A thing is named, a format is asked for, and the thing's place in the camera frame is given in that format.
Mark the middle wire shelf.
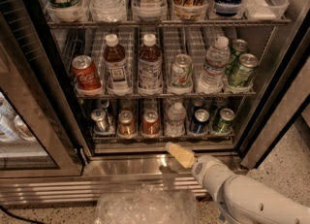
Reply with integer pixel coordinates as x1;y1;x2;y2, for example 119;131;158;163
77;90;256;99

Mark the clear plastic bag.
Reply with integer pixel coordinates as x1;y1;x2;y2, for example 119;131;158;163
94;185;198;224

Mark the water bottle middle shelf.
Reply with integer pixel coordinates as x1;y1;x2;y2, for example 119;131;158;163
197;36;231;94

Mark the black cable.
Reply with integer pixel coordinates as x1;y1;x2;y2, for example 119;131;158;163
0;204;47;224

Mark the empty clear plastic tray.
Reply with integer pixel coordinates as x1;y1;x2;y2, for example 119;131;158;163
245;0;289;20

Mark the green can middle shelf rear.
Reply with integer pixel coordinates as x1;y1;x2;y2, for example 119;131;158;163
225;39;248;75

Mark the red can bottom shelf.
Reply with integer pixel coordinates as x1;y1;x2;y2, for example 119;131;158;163
142;110;160;135

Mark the blue pepsi can front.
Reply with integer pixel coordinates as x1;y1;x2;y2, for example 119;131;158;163
189;109;209;134

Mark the red coca-cola can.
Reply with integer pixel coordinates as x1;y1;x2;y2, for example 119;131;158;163
72;55;101;90

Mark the small water bottle bottom shelf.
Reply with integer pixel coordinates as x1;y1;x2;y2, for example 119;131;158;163
166;102;186;137

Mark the silver can shelf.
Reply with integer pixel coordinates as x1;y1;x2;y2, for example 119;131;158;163
97;99;114;124
91;109;109;132

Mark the iced tea bottle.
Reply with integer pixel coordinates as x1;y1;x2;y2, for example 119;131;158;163
138;34;162;90
104;34;131;90

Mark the white 7up can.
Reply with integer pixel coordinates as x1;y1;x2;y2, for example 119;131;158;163
170;54;193;88

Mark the steel fridge door right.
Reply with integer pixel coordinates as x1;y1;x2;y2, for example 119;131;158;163
235;0;310;169

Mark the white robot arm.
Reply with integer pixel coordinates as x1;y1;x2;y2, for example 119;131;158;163
166;142;310;224

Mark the orange-brown can bottom shelf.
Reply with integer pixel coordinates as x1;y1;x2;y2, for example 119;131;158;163
118;111;136;136

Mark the green can bottom shelf rear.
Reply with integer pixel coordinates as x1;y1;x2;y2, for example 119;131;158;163
209;98;229;116

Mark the wire shelf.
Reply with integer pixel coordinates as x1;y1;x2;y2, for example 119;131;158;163
77;90;256;99
47;16;291;29
92;134;233;144

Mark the green can middle shelf front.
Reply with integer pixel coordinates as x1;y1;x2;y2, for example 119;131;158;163
228;53;259;87

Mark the glass fridge door left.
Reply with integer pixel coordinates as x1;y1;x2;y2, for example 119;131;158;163
0;14;82;177

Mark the green can shelf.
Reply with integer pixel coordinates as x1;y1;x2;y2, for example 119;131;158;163
209;98;229;116
228;53;259;87
225;39;248;75
212;108;235;134

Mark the silver can bottom shelf rear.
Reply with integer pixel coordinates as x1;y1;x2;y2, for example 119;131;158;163
97;99;114;124

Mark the silver can bottom shelf front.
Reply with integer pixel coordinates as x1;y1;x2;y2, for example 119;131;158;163
91;109;109;132

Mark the left iced tea bottle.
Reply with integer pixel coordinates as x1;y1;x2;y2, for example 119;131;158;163
104;34;131;90

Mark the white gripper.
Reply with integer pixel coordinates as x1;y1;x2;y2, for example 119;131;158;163
166;142;234;199

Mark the bottom wire shelf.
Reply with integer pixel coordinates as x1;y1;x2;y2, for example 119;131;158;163
92;134;233;144

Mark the green can bottom shelf front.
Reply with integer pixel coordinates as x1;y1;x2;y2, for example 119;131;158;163
212;108;235;134

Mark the right iced tea bottle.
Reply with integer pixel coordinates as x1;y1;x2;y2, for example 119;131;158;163
138;34;162;90

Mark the top wire shelf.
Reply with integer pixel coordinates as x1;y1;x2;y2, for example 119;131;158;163
47;16;291;29

